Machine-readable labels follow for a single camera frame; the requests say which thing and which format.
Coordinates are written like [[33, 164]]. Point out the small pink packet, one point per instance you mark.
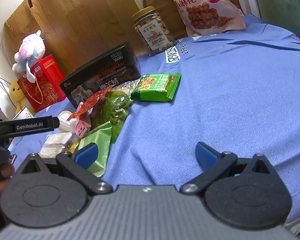
[[82, 128]]

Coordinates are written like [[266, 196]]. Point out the pink and blue plush toy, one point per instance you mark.
[[31, 52]]

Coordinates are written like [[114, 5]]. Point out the white snack packet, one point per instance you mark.
[[55, 142]]

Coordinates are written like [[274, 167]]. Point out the red gift box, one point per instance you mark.
[[48, 85]]

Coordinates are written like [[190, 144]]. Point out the white paper box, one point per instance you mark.
[[23, 113]]

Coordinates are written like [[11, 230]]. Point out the red snack packet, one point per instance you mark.
[[90, 103]]

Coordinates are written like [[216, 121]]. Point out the white and red snack bag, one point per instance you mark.
[[205, 7]]

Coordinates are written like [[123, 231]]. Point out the yellow plush toy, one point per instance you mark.
[[16, 92]]

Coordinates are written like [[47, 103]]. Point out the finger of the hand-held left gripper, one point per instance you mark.
[[54, 123]]

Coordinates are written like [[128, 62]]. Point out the wooden board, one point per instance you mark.
[[77, 22]]

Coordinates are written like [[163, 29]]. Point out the small white bottle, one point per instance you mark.
[[65, 121]]

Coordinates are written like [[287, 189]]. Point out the person's left hand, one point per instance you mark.
[[6, 171]]

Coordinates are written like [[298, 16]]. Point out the light green snack packet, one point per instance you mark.
[[101, 142]]

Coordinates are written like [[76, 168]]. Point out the clear nut jar yellow lid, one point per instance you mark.
[[152, 32]]

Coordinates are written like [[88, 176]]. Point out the green cracker packet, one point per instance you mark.
[[156, 87]]

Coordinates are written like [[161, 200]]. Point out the clear snack packet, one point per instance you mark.
[[125, 86]]

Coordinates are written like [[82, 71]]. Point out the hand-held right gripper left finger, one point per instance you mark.
[[87, 153]]

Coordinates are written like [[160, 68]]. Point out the blue blanket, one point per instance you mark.
[[215, 92]]

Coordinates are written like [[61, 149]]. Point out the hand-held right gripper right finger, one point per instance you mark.
[[205, 153]]

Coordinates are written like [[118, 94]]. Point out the dark green cloth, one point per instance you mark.
[[282, 5]]

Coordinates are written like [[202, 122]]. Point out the dark green seaweed bag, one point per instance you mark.
[[115, 110]]

